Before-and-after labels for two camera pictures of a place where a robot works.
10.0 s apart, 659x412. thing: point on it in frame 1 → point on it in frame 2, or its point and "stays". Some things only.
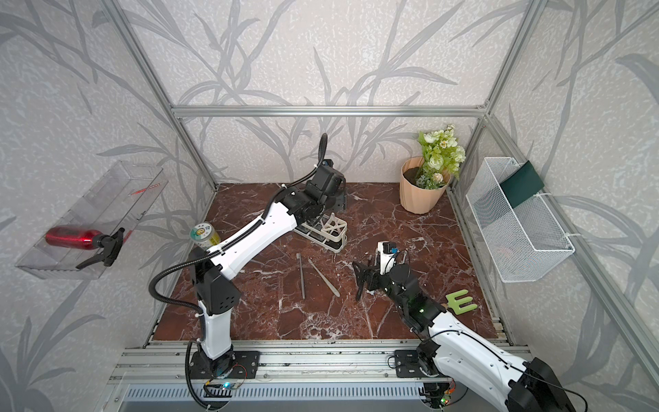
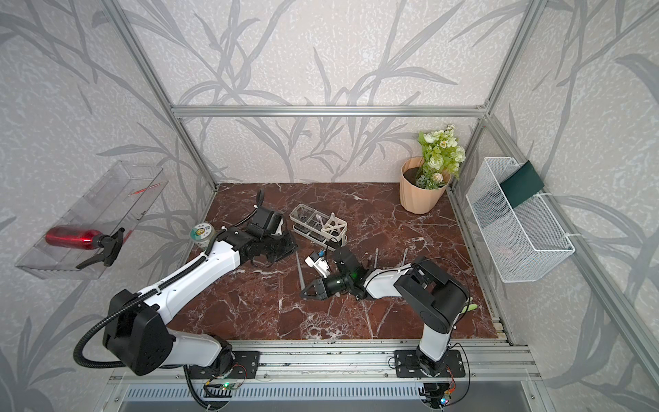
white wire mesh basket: [522, 240] stays
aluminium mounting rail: [284, 361] stays
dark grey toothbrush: [299, 257] stays
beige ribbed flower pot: [414, 198] stays
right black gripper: [366, 271] → [319, 290]
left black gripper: [341, 200] → [291, 247]
